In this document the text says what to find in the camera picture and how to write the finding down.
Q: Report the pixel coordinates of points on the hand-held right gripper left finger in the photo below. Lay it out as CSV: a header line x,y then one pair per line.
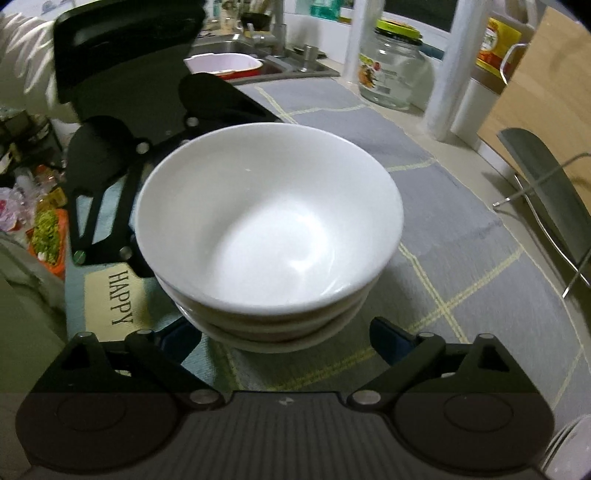
x,y
184,337

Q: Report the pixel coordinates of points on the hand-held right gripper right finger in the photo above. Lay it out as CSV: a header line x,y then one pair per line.
x,y
385,334

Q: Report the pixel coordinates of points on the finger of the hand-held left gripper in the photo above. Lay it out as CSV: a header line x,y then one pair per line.
x,y
191,131
131,203

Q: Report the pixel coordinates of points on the white floral bowl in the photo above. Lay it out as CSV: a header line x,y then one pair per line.
x,y
277,344

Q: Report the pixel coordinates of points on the pink plastic basin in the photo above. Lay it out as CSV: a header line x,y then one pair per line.
x,y
217,62

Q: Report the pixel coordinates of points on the steel sink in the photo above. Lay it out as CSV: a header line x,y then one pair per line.
x,y
221,46

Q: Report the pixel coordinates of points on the orange basket of greens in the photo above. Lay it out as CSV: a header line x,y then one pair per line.
x,y
46,235

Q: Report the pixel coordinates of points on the grey checked placemat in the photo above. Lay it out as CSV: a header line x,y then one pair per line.
x,y
461,277

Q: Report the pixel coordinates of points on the metal faucet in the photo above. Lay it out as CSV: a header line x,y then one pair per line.
x,y
279,27

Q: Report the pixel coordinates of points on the metal sink fitting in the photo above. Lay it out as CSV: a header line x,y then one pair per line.
x,y
310,57

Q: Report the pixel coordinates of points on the person's olive clothing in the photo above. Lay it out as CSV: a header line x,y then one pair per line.
x,y
23,314

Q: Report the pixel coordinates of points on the white bottle with green label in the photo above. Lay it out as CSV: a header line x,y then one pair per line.
x,y
325,8

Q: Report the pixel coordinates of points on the glass jar with green lid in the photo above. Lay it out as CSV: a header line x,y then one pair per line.
x,y
392,69

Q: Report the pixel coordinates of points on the bamboo cutting board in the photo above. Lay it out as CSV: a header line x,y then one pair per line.
x,y
554,92

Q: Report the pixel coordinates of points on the yellow label bottle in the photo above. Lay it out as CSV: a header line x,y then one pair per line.
x,y
496,50

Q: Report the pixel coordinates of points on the white post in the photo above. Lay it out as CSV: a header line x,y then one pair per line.
x,y
450,69
358,37

